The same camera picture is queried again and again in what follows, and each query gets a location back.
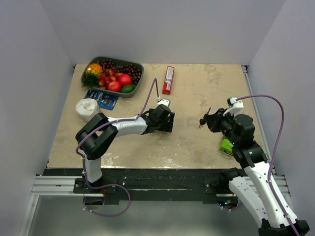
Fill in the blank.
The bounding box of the blue card package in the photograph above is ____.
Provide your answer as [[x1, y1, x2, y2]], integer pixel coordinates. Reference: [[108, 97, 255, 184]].
[[84, 90, 118, 111]]

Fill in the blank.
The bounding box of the green fruit tray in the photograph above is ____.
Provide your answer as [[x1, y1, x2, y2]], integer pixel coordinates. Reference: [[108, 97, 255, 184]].
[[81, 56, 144, 98]]

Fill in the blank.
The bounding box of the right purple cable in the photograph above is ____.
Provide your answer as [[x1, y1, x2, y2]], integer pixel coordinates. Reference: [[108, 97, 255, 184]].
[[235, 94, 303, 236]]

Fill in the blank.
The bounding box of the orange pineapple toy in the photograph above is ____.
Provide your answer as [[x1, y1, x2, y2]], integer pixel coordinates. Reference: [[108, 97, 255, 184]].
[[81, 63, 103, 90]]

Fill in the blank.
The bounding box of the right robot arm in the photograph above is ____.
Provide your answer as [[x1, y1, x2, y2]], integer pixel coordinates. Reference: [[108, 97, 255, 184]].
[[200, 109, 310, 236]]

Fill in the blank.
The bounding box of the red apple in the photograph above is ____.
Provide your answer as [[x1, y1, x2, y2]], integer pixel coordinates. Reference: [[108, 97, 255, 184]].
[[107, 81, 122, 92], [118, 74, 132, 87]]

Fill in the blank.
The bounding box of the black base frame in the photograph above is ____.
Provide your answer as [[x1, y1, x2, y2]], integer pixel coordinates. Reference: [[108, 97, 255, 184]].
[[43, 168, 246, 206]]

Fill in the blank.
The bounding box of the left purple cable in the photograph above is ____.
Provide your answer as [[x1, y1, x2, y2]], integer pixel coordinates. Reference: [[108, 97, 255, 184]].
[[75, 78, 160, 173]]

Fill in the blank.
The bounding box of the green avocado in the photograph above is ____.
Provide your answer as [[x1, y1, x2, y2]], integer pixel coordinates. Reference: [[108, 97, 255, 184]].
[[121, 84, 135, 94]]

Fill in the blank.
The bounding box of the white tissue roll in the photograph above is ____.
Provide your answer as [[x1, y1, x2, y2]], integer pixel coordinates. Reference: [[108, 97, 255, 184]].
[[75, 98, 101, 122]]

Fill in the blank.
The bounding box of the red toothpaste box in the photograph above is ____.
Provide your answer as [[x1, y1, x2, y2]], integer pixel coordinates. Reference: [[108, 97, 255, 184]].
[[162, 66, 175, 95]]

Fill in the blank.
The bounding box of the dark grape bunch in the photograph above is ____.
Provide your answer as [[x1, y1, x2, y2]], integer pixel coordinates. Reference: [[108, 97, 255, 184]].
[[97, 59, 143, 85]]

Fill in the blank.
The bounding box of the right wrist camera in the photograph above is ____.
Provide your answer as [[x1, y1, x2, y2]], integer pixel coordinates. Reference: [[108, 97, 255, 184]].
[[223, 97, 244, 116]]

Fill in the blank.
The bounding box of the green black box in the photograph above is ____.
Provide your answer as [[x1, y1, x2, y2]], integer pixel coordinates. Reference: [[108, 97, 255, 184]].
[[219, 138, 233, 155]]

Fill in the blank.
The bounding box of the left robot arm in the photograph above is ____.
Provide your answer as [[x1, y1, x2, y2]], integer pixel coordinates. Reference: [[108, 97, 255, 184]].
[[75, 104, 175, 193]]

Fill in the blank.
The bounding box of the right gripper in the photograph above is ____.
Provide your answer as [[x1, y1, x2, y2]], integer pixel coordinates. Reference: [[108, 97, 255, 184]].
[[204, 108, 239, 145]]

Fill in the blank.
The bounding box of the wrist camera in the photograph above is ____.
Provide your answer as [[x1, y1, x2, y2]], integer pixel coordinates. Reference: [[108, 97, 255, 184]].
[[157, 99, 171, 107], [223, 97, 244, 116]]

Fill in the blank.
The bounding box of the black key bunch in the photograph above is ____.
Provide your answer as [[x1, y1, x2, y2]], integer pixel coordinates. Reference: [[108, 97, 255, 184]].
[[198, 107, 211, 129]]

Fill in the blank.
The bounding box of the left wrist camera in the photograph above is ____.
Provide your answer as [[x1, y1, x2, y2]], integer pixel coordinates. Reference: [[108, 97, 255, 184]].
[[157, 99, 171, 107]]

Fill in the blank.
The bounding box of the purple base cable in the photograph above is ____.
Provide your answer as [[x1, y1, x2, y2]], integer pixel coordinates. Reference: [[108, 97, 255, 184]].
[[83, 181, 135, 217]]

